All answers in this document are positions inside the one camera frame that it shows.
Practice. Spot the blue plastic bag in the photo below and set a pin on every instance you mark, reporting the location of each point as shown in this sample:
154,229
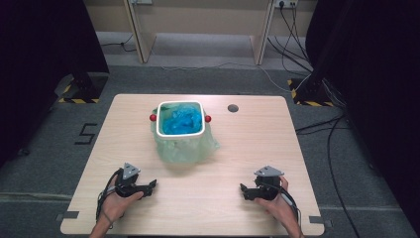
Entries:
181,120

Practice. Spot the stand base hazard tape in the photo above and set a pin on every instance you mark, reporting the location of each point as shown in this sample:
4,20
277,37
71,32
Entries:
82,89
308,95

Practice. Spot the black curtain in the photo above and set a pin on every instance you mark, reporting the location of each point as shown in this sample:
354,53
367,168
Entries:
379,82
39,66

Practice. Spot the white wall power outlet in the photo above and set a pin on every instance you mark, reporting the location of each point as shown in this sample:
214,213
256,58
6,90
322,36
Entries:
286,3

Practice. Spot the person's right hand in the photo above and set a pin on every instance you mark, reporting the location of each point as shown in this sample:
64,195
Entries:
280,206

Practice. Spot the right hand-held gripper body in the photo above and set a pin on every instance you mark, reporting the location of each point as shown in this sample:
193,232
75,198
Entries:
267,188

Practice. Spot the green plastic trash bag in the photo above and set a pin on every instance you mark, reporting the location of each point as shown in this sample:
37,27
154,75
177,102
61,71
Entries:
185,150

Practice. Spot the grey tape strip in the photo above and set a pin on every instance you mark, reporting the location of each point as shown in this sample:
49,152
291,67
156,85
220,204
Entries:
318,220
67,215

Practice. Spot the dark round table grommet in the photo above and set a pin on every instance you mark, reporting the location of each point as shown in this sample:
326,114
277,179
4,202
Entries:
233,108

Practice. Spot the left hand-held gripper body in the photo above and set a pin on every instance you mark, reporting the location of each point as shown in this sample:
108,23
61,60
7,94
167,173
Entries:
127,185

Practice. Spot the person's left hand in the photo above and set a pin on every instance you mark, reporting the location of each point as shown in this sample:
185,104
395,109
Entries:
115,206

